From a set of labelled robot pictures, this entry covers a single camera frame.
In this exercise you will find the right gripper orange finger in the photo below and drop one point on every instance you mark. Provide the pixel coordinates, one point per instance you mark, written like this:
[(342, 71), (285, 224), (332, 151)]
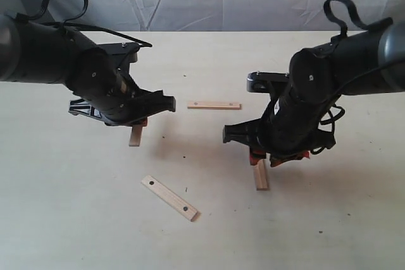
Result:
[(255, 156), (278, 160)]

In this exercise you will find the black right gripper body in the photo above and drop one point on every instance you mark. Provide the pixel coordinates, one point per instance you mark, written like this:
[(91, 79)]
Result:
[(288, 126)]

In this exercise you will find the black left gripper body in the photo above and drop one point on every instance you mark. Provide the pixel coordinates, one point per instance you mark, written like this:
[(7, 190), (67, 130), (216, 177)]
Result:
[(115, 99)]

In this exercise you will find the plain wooden stick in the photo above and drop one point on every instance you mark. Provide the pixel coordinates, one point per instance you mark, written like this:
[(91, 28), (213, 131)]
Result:
[(135, 136), (261, 176)]

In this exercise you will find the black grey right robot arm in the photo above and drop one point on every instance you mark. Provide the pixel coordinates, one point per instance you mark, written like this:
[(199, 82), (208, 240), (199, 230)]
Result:
[(371, 62)]

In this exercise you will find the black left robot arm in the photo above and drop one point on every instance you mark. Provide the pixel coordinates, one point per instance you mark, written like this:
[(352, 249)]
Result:
[(50, 54)]

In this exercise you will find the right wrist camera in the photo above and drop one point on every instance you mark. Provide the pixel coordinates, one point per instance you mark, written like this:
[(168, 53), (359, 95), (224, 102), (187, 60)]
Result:
[(267, 83)]

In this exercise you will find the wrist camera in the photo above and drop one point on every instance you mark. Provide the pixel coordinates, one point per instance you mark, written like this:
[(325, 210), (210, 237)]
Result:
[(267, 83), (122, 51)]

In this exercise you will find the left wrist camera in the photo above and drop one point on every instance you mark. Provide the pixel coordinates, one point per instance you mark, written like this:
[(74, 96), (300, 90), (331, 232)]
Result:
[(122, 51)]

